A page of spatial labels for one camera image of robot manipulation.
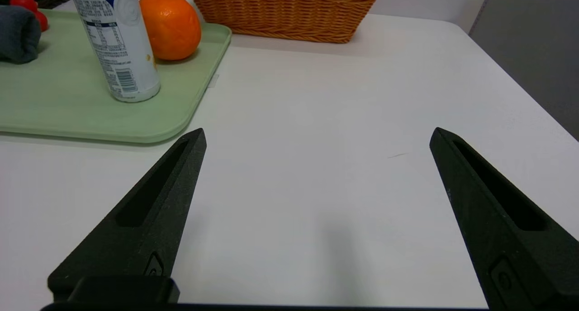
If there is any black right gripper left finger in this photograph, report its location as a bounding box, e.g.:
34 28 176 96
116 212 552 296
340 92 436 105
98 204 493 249
47 128 207 302

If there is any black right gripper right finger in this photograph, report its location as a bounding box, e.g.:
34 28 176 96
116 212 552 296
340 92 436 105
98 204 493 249
430 127 579 310

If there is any blue and white bottle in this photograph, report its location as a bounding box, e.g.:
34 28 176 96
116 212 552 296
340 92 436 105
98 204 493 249
69 0 161 103

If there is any orange fruit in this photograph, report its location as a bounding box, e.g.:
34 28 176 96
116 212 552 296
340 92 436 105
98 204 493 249
139 0 202 61

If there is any orange wicker basket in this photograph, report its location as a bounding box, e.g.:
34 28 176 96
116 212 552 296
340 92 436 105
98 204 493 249
183 0 388 43

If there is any light green plastic tray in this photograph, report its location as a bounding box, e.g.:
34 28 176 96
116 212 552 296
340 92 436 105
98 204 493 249
0 9 232 144

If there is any grey rolled towel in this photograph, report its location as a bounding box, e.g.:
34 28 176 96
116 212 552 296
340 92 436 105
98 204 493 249
0 5 42 64

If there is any red rubber duck toy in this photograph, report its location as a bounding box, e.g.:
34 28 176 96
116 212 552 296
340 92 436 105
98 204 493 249
9 0 49 32

